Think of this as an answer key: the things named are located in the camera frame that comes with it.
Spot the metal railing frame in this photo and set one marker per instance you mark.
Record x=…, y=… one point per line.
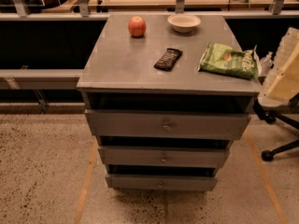
x=55, y=58

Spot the green chip bag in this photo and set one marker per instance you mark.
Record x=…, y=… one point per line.
x=224, y=60

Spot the grey bottom drawer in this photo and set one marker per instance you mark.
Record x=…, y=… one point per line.
x=161, y=182

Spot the grey middle drawer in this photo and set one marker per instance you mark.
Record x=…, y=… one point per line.
x=158, y=156

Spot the black rxbar chocolate bar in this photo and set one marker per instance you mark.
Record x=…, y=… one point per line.
x=168, y=60

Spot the red apple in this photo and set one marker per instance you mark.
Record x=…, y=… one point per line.
x=136, y=26

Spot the grey drawer cabinet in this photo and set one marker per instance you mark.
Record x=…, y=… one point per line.
x=215, y=94

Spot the grey top drawer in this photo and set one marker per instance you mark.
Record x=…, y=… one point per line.
x=166, y=124

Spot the white paper bowl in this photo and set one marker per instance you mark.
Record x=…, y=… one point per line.
x=183, y=23

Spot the office chair with plastic cover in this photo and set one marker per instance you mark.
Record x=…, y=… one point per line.
x=281, y=86

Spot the grey drawer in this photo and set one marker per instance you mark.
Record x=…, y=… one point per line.
x=161, y=182
x=158, y=156
x=166, y=124

